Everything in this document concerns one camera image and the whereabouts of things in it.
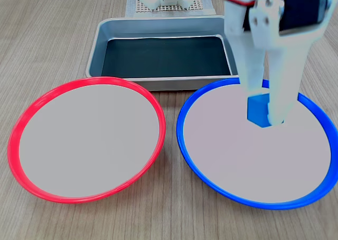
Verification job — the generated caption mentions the black mat inside tray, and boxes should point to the black mat inside tray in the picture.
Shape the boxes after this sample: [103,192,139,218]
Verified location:
[101,35,233,78]

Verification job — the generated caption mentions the silver metal tray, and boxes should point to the silver metal tray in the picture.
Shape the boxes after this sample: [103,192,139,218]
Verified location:
[86,15,241,92]

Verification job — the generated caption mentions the white dish with blue rim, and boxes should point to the white dish with blue rim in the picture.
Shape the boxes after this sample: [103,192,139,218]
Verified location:
[176,77,338,211]

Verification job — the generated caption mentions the white dish with red rim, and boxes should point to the white dish with red rim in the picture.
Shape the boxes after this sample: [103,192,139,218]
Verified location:
[7,76,166,205]

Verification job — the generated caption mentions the blue cube block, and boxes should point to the blue cube block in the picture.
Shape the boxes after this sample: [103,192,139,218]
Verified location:
[247,93,285,128]

